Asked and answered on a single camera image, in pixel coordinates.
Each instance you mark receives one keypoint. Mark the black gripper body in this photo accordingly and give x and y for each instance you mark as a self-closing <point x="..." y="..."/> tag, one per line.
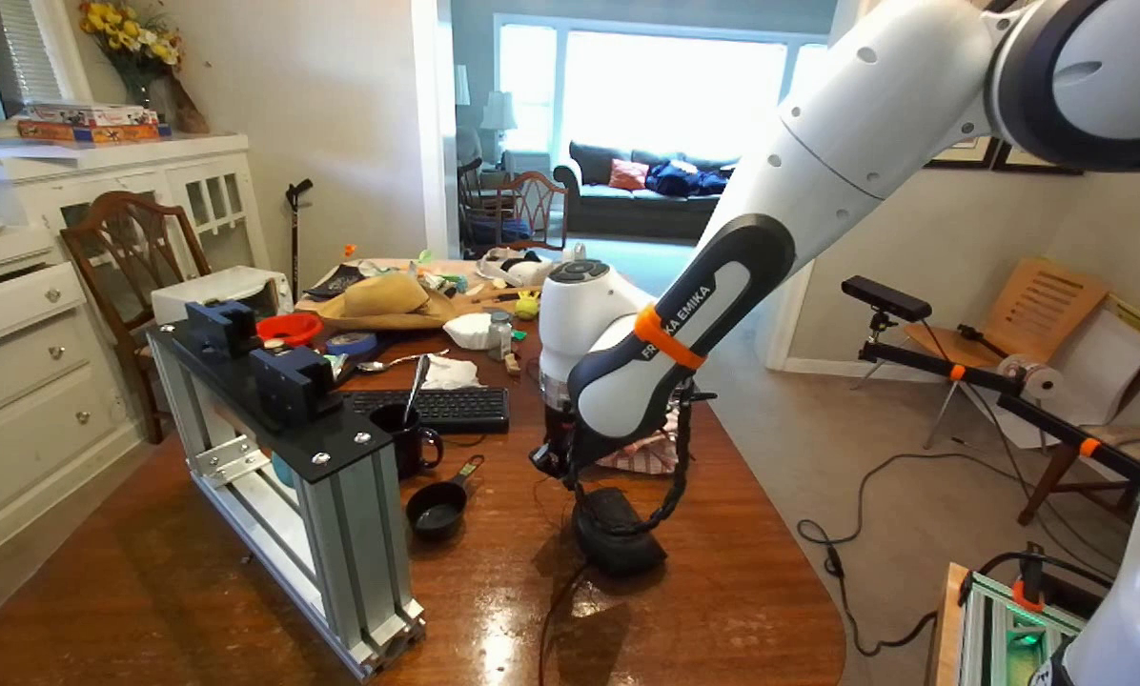
<point x="570" y="423"/>

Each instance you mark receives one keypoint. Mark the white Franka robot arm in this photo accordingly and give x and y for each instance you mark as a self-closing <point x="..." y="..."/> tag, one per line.
<point x="874" y="140"/>

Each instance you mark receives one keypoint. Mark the black computer keyboard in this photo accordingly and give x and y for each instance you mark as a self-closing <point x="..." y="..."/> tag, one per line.
<point x="449" y="411"/>

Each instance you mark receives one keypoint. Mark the small clear bottle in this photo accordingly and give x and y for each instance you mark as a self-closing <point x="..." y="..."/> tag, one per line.
<point x="501" y="337"/>

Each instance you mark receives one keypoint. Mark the small black skillet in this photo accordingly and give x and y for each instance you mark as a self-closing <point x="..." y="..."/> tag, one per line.
<point x="438" y="510"/>

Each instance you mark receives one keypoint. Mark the small yellow toy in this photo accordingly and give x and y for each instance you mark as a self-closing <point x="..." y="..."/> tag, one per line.
<point x="529" y="308"/>

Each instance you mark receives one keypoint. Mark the crumpled white paper towel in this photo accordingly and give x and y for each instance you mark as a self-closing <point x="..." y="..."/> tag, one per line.
<point x="452" y="372"/>

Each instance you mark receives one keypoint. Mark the white bowl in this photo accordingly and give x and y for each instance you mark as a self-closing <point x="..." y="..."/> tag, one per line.
<point x="467" y="332"/>

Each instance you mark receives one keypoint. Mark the black mug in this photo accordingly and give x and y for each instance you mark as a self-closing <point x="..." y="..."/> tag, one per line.
<point x="403" y="442"/>

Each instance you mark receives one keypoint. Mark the silver utensil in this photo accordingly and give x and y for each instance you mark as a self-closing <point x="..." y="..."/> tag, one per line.
<point x="412" y="388"/>

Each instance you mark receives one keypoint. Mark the dark sofa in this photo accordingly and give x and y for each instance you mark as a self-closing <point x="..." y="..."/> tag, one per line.
<point x="631" y="215"/>

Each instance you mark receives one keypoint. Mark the wooden armchair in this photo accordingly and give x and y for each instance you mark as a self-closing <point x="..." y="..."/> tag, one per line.
<point x="524" y="202"/>

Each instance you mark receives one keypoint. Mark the red throw pillow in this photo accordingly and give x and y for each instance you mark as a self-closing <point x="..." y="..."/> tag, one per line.
<point x="628" y="176"/>

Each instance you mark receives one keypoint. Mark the black boxy device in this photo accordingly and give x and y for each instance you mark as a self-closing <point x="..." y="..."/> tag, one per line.
<point x="290" y="384"/>

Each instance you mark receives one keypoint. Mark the blue throw pillow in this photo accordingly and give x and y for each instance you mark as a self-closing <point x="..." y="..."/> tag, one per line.
<point x="688" y="176"/>

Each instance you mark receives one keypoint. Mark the orange red bowl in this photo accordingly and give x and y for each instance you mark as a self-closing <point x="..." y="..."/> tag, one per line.
<point x="289" y="328"/>

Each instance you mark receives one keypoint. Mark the white table lamp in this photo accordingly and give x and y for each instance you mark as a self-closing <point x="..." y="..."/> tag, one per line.
<point x="499" y="116"/>

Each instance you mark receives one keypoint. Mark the black floor stand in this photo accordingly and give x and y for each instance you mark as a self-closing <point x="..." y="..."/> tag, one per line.
<point x="295" y="230"/>

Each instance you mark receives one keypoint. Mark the large bright window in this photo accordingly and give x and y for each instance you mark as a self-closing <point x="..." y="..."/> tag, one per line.
<point x="669" y="89"/>

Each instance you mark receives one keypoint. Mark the white box appliance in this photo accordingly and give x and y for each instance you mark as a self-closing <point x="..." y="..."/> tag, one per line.
<point x="220" y="292"/>

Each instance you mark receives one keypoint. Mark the white glass-door cabinet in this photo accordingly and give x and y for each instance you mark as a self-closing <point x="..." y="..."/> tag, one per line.
<point x="200" y="192"/>

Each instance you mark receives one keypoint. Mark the black orange tripod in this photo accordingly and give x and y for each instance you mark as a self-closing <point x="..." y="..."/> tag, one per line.
<point x="1012" y="388"/>

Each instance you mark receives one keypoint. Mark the wooden crate with green panel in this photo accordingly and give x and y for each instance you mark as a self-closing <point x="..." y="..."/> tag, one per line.
<point x="1001" y="632"/>

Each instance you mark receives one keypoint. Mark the dark wooden dining chair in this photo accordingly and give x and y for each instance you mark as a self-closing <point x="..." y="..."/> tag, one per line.
<point x="133" y="259"/>

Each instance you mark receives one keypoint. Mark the small framed picture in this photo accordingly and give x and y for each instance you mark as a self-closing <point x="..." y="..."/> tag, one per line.
<point x="963" y="155"/>

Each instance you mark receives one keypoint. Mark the light wooden slatted board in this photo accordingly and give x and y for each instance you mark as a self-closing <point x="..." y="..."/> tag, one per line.
<point x="1048" y="308"/>

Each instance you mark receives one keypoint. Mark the wooden stool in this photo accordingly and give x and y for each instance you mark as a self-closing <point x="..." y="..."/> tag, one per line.
<point x="1076" y="463"/>

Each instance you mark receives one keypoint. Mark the dark flower vase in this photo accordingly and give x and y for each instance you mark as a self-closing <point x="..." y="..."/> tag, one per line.
<point x="154" y="97"/>

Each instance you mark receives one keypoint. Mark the white drawer dresser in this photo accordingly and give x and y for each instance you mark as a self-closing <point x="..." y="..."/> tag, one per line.
<point x="21" y="384"/>

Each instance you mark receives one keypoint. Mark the white flat board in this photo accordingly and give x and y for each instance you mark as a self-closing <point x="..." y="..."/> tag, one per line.
<point x="1104" y="365"/>

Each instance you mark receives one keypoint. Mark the large framed picture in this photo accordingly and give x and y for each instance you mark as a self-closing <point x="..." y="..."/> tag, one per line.
<point x="1039" y="160"/>

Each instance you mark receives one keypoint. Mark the woven orange tray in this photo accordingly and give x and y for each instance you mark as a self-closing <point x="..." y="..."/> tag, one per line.
<point x="87" y="126"/>

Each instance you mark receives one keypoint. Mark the yellow flower bouquet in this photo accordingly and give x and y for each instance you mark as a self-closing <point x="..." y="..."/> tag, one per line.
<point x="133" y="33"/>

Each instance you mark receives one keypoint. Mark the aluminium extrusion frame stand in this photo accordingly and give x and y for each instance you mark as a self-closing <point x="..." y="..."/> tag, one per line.
<point x="341" y="536"/>

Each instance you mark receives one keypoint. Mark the black stereo camera bar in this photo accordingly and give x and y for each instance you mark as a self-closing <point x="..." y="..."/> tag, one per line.
<point x="888" y="299"/>

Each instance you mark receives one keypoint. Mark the blue black camera device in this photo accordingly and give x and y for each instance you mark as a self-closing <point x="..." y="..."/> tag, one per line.
<point x="223" y="328"/>

